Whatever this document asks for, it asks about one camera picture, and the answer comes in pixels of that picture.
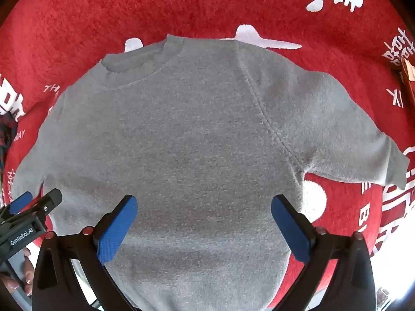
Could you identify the grey sweater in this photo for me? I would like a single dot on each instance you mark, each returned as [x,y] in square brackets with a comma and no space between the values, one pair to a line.
[181,142]

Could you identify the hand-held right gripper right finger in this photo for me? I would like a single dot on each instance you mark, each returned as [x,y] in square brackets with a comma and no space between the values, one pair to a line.
[291,231]

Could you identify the dark plaid cloth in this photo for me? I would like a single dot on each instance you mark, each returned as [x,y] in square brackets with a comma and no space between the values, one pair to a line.
[7,129]

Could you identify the person's left hand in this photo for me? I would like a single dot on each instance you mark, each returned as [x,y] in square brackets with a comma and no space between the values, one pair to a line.
[28,273]

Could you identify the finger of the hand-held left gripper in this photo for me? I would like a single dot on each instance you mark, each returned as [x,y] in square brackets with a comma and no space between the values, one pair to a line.
[48,201]
[20,201]

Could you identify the red printed blanket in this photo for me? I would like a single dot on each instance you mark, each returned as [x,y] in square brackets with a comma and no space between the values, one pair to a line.
[81,16]

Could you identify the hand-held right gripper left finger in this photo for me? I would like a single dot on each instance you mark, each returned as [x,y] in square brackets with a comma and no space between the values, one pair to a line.
[116,231]

